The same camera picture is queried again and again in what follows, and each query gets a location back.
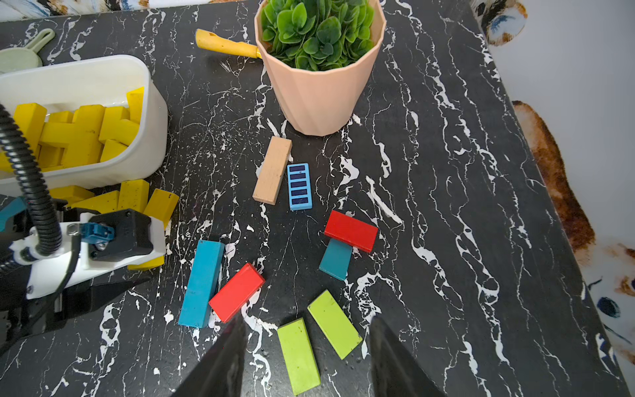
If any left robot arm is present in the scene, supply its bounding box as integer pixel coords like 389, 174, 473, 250
1, 109, 166, 353

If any teal slanted block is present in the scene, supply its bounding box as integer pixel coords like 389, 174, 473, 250
178, 240, 225, 329

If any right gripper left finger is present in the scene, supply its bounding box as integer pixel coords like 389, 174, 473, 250
171, 317, 247, 397

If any green block left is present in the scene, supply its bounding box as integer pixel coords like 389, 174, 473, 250
277, 318, 321, 395

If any green block right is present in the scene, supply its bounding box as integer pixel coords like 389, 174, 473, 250
309, 289, 362, 360

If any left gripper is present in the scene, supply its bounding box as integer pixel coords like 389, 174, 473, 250
1, 198, 165, 347

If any pink pot green plant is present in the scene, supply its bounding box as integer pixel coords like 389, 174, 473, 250
254, 0, 386, 137

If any red block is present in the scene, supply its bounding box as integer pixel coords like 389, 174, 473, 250
325, 210, 379, 253
208, 263, 265, 324

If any blue ladder block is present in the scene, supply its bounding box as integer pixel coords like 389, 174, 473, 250
287, 163, 313, 211

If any green hand brush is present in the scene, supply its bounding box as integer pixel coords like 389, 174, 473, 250
0, 28, 56, 74

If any white plastic tray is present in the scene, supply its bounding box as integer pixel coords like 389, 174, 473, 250
1, 55, 168, 190

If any green block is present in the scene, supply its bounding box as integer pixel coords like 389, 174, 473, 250
309, 289, 362, 360
277, 318, 321, 395

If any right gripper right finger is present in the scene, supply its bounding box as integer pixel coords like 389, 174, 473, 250
370, 316, 446, 396

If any tall natural wood block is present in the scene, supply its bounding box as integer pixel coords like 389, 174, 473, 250
252, 137, 293, 205

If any yellow toy shovel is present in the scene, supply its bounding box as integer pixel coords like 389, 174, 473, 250
195, 29, 262, 59

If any small teal square block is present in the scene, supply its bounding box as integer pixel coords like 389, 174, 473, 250
319, 239, 353, 281

